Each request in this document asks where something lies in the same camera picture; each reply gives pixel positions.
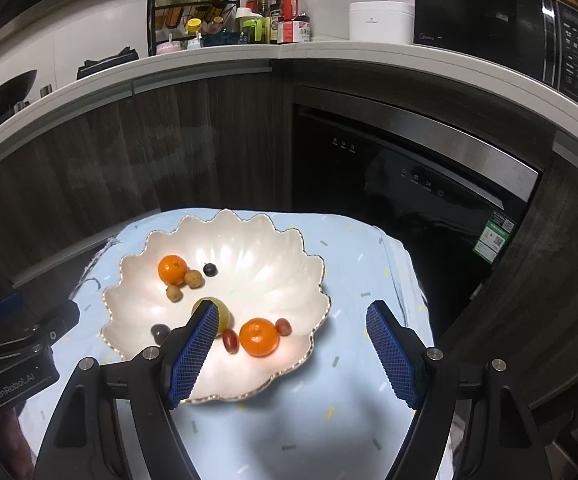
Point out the yellow-green pear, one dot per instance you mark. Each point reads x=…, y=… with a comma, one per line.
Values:
x=223, y=312

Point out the pink ceramic jar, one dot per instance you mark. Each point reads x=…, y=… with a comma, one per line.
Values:
x=168, y=48

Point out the red-lidded jar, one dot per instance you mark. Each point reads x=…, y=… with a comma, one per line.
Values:
x=256, y=2

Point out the black stove pan support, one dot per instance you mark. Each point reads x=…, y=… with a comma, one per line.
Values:
x=106, y=65

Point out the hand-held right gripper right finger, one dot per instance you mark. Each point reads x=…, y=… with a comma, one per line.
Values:
x=389, y=355

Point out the dark sauce bottle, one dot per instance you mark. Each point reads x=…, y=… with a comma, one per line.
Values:
x=275, y=22

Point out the orange mandarin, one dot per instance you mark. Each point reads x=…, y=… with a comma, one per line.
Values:
x=173, y=268
x=259, y=337

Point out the blue ceramic jar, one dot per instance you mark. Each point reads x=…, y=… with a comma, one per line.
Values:
x=195, y=42

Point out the small red cherry tomato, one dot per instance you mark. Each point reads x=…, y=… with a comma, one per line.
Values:
x=283, y=326
x=230, y=341

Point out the black microwave oven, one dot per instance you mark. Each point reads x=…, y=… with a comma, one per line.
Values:
x=494, y=15

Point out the brown longan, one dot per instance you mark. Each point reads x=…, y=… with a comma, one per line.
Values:
x=174, y=292
x=194, y=278

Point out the light blue patterned tablecloth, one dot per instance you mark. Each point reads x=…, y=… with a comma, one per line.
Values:
x=294, y=425

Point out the blueberry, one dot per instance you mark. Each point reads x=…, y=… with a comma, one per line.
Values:
x=211, y=270

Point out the built-in black oven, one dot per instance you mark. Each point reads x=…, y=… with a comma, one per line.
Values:
x=394, y=200

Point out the dark purple plum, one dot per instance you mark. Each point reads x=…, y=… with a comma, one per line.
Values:
x=160, y=332

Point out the black wok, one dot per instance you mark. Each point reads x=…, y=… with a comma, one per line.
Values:
x=6, y=97

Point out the metal stove knob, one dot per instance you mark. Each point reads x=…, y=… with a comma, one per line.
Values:
x=21, y=107
x=46, y=90

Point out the dark wood kitchen cabinets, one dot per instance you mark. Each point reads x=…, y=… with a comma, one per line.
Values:
x=119, y=150

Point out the clear bottle with red label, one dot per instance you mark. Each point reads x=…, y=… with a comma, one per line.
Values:
x=294, y=15

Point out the white scalloped ceramic bowl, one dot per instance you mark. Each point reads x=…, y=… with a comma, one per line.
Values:
x=264, y=280

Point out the green jug with white lid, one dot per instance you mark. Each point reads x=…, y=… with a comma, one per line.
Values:
x=250, y=27

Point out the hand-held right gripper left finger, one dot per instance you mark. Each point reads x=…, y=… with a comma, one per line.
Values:
x=194, y=355

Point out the white rice cooker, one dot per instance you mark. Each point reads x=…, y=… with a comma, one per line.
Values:
x=381, y=22

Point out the yellow-capped bottle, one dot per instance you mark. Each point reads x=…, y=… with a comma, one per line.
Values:
x=194, y=27

